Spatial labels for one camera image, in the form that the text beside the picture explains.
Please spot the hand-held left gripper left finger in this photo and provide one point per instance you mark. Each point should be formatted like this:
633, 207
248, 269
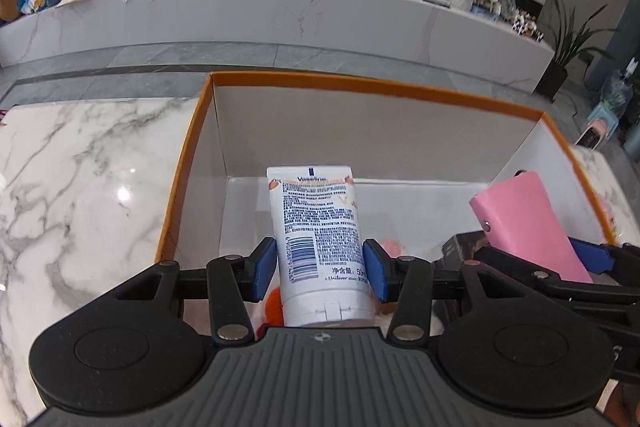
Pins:
264, 269

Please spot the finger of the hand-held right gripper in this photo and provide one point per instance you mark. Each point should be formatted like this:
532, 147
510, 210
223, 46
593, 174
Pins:
537, 279
595, 257

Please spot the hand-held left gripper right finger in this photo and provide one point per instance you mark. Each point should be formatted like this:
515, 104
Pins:
377, 269

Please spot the orange crochet fruit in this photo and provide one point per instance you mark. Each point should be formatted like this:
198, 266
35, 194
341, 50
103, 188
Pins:
274, 307

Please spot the pink wallet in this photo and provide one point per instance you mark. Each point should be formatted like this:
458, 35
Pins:
525, 227

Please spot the white lotion tube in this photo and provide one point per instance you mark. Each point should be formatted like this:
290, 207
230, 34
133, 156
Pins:
320, 227

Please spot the orange cardboard box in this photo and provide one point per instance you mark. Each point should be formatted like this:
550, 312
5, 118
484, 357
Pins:
350, 132

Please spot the pink space heater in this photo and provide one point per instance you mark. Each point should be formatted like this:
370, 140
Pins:
595, 132

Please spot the teal box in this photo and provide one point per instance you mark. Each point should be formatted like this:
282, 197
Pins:
602, 114

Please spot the clear water jug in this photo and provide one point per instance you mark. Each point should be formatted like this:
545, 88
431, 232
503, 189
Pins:
619, 92

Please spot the potted green plant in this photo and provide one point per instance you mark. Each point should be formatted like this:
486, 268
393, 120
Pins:
552, 77

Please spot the black white cow figurines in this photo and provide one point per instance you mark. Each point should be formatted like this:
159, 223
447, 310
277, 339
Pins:
527, 27

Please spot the white marble tv console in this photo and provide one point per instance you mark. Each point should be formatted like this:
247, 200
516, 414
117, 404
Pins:
250, 17

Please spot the glass plate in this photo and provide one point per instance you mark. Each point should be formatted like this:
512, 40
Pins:
509, 4

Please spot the white woven pot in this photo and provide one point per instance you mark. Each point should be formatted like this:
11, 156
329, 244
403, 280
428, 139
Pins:
462, 2

